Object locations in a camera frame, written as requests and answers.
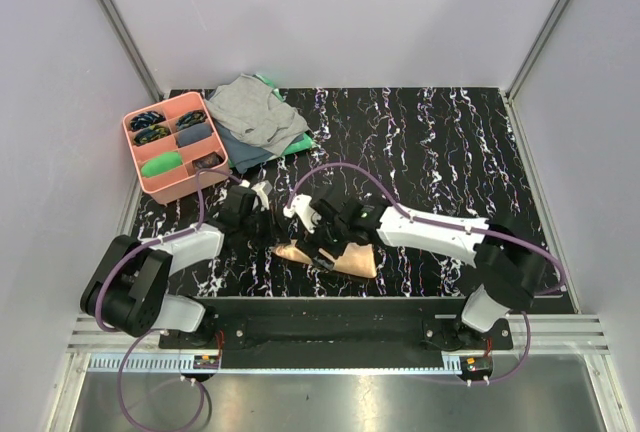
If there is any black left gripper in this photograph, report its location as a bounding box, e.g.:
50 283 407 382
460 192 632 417
239 204 290 249

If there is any peach satin napkin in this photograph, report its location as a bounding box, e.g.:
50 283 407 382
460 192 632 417
272 241 377 279

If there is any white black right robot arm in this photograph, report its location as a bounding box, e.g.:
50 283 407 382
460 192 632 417
284 195 545 349

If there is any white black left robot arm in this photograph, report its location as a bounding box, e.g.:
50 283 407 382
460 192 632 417
80 181 284 348

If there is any blue grey folded cloth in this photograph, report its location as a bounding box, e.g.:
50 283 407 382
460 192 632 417
216 125 277 174

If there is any dark brown item in tray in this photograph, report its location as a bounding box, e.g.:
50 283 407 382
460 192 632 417
193 152 224 170

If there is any green folded cloth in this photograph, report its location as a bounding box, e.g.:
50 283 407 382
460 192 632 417
254 74 316 157

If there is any green item in tray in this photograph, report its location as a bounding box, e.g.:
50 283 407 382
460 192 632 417
140 151 183 178

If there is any grey item in tray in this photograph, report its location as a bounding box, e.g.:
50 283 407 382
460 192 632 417
176 123 213 148

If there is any pink compartment tray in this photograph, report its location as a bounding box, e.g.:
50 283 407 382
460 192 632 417
122 91 230 205

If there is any black marbled table mat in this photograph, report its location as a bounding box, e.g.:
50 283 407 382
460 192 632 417
115 85 567 300

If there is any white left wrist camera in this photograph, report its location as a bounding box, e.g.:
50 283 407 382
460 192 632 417
251 181 272 211

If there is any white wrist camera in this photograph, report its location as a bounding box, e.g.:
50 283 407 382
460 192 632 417
283 194 322 234
251 181 272 211

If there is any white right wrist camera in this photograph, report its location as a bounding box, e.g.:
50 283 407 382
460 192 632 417
283 194 322 234

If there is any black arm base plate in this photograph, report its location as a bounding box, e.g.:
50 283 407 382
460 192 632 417
159 297 513 363

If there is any white slotted cable duct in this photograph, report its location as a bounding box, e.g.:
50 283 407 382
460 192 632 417
88 352 492 376

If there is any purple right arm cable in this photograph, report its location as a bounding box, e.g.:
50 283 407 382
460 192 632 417
288 162 568 386

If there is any aluminium frame rail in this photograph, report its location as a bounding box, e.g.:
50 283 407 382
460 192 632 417
66 314 610 355

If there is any left aluminium frame post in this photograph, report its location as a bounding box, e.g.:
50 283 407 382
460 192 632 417
97 0 164 102

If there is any aluminium frame post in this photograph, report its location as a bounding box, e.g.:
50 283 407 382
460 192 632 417
97 0 164 102
504 0 572 100

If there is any right aluminium frame post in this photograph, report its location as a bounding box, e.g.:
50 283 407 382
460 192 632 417
504 0 572 100

